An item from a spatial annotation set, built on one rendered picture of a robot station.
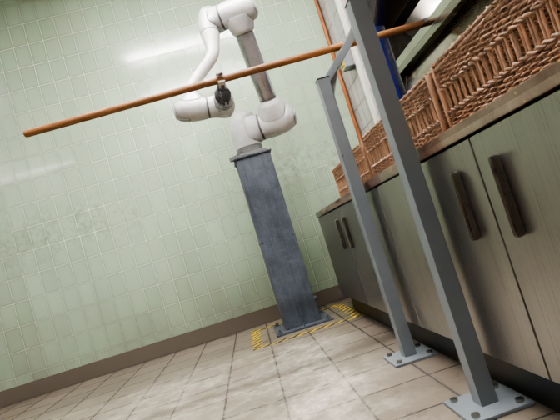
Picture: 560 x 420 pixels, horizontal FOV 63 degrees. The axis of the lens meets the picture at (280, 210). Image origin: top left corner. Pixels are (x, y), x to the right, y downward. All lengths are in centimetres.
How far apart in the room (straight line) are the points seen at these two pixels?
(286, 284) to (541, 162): 195
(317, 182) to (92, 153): 152
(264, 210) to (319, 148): 82
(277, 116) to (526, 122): 198
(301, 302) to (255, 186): 69
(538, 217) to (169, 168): 265
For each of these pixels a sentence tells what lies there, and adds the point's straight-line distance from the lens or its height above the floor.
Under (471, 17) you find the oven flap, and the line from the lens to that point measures 189.
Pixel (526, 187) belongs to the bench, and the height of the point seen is 44.
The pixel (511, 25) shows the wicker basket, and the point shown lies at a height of 68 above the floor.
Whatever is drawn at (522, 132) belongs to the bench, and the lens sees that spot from 78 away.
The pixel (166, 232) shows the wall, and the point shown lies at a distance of 313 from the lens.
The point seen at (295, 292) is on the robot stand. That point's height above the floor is 19.
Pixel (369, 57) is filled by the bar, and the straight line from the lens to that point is 111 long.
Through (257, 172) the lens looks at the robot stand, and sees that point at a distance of 258.
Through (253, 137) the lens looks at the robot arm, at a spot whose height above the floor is 109.
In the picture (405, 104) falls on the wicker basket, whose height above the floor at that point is 71.
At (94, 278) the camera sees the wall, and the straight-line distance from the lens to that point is 324.
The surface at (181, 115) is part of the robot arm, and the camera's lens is 224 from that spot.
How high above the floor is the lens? 46
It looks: 4 degrees up
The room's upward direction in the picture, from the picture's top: 17 degrees counter-clockwise
